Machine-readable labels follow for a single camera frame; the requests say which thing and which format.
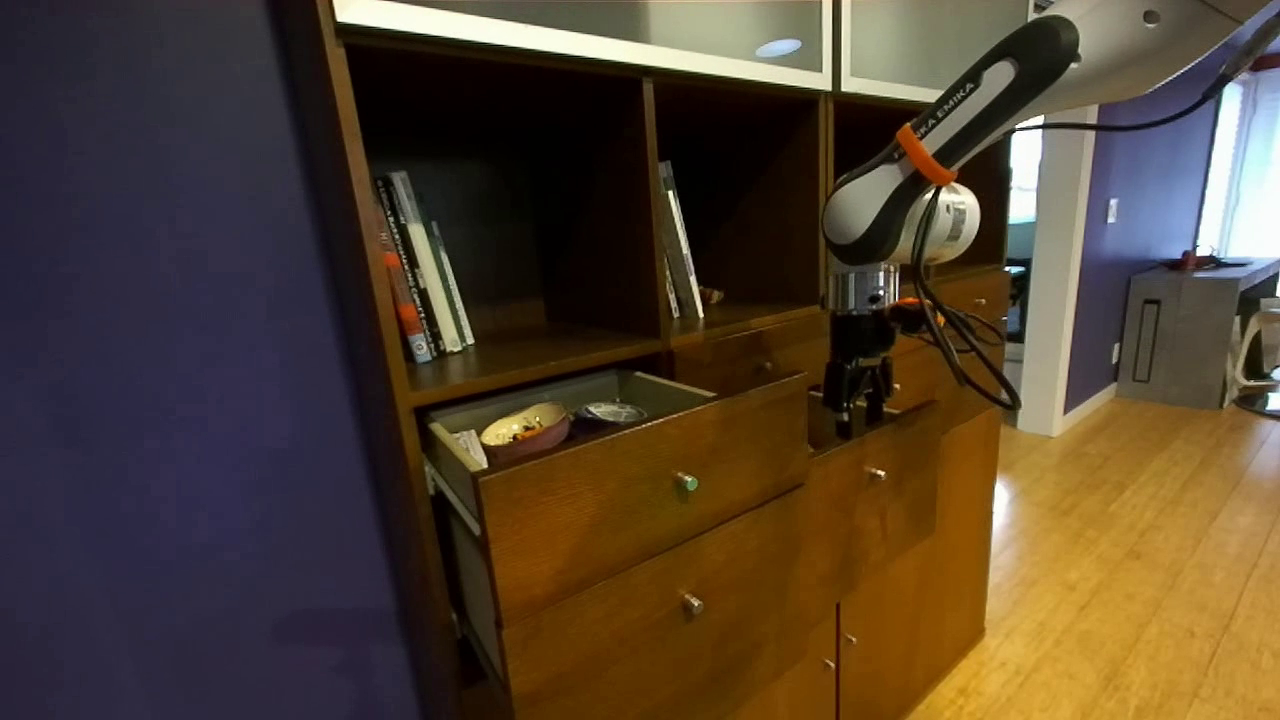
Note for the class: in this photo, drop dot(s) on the wooden drawer holding bowls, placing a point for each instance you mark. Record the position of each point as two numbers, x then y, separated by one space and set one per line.
601 512

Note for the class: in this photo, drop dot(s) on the wooden drawer with knob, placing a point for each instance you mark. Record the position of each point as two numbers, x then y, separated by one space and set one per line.
615 653
920 387
732 358
852 512
987 297

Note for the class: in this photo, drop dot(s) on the brown wooden shelf cabinet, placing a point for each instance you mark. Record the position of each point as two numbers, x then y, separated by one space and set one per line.
647 202

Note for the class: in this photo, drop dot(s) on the white wall outlet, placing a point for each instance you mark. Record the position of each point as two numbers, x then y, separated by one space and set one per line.
1109 209

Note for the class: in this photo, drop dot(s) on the thin grey-green book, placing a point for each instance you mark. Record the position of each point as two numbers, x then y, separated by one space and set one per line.
457 293

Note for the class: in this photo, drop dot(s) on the dark book with red dots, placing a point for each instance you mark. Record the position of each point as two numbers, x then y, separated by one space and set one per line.
405 306

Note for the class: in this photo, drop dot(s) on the frosted glass cabinet door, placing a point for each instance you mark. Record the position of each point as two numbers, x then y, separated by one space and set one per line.
920 43
586 30

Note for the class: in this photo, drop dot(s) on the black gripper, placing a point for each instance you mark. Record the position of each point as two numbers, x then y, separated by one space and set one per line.
860 355

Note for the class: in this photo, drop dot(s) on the small shallow dish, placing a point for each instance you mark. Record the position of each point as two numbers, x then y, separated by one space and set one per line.
608 415

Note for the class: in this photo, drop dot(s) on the grey side cabinet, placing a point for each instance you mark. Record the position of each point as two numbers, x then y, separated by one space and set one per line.
1185 333

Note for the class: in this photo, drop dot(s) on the white item in drawer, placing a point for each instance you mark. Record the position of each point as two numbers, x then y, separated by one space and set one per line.
464 450

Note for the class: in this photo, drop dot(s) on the small red object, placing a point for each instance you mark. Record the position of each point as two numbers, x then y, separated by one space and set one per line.
1185 263

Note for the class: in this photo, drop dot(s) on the books on left shelf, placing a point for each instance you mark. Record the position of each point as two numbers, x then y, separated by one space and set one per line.
431 263

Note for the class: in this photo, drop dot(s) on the thin white book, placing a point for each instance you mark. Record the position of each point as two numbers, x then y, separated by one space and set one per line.
667 243

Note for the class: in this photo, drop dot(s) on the white chair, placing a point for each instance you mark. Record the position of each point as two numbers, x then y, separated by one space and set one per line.
1258 355

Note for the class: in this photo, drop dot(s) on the bright window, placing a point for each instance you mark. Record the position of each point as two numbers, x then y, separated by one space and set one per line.
1246 162

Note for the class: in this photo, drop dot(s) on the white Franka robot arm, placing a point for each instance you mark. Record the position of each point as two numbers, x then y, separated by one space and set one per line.
875 213

